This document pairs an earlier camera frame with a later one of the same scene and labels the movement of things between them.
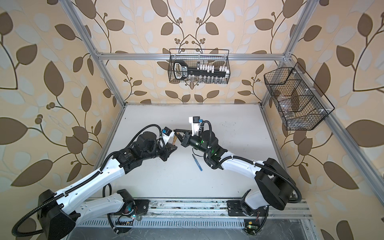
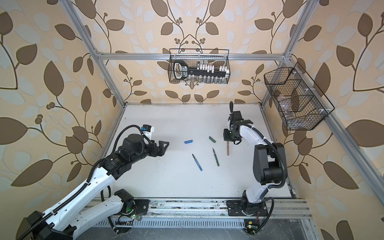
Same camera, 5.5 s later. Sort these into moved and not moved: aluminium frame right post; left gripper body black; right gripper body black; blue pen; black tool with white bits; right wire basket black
Moved: right gripper body black; left gripper body black
Not moved: right wire basket black; blue pen; aluminium frame right post; black tool with white bits
